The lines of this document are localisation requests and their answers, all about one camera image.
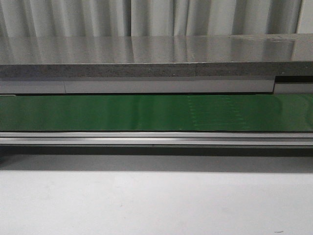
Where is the green conveyor belt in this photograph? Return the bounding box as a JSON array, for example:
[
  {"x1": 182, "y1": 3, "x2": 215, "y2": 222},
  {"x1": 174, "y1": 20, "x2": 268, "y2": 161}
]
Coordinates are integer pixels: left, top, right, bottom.
[{"x1": 0, "y1": 94, "x2": 313, "y2": 132}]

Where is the grey conveyor rear guard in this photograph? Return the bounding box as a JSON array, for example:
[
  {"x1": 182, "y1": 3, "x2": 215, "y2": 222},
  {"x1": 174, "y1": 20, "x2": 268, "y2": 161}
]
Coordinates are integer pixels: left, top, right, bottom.
[{"x1": 0, "y1": 75, "x2": 313, "y2": 95}]

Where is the aluminium conveyor front rail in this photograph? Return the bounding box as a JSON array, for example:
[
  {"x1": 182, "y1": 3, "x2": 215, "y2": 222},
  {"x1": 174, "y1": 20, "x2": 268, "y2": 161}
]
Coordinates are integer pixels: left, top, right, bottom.
[{"x1": 0, "y1": 132, "x2": 313, "y2": 148}]

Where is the white pleated curtain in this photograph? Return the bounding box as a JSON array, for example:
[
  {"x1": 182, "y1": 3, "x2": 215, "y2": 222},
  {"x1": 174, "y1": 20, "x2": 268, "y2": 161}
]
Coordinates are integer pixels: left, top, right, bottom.
[{"x1": 0, "y1": 0, "x2": 313, "y2": 37}]

